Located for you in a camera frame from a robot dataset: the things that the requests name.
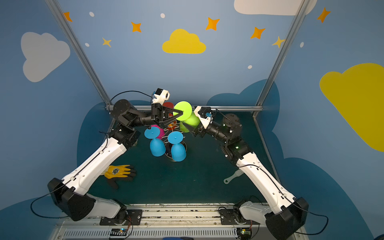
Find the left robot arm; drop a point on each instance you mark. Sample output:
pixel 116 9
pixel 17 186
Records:
pixel 70 194

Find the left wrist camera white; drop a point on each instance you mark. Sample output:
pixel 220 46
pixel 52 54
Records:
pixel 160 96

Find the right aluminium frame post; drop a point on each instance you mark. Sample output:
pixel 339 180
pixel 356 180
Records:
pixel 290 37

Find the yellow black work glove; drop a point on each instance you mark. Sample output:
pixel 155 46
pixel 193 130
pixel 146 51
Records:
pixel 119 173

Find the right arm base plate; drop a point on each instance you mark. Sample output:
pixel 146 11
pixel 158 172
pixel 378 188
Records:
pixel 233 217

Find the pink wine glass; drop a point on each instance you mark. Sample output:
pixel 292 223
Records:
pixel 162 132

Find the green wine glass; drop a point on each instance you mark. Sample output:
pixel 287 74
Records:
pixel 188 116
pixel 183 128

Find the circuit board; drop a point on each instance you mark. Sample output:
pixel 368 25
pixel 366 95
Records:
pixel 243 234
pixel 118 234

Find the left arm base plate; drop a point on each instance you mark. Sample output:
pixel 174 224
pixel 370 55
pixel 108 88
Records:
pixel 124 217

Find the left aluminium frame post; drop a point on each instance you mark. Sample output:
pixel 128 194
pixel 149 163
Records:
pixel 64 24

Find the red wine glass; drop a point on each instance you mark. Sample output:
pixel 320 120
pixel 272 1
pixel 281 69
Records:
pixel 168 105

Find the back aluminium frame bar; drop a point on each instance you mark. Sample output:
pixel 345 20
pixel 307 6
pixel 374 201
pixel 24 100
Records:
pixel 220 108

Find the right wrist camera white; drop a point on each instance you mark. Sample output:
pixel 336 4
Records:
pixel 205 115

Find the aluminium mounting rail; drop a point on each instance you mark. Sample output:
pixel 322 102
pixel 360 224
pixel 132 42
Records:
pixel 161 221

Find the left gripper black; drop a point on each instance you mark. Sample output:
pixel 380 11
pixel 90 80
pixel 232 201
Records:
pixel 157 113

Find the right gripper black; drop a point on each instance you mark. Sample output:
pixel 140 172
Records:
pixel 199 127

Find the gold wire wine glass rack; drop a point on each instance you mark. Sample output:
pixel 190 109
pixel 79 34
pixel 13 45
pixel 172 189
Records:
pixel 168 145

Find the blue wine glass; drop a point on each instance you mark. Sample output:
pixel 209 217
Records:
pixel 157 146
pixel 178 151

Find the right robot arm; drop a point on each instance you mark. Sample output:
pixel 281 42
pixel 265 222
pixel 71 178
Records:
pixel 285 214

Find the right circuit board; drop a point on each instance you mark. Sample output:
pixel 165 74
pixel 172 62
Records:
pixel 243 234

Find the left circuit board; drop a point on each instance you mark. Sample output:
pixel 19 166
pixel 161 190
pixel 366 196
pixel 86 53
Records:
pixel 118 234

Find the aluminium frame post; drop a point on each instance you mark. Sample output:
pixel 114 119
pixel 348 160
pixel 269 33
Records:
pixel 64 24
pixel 290 37

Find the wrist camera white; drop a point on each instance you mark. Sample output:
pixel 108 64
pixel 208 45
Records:
pixel 160 96
pixel 205 115

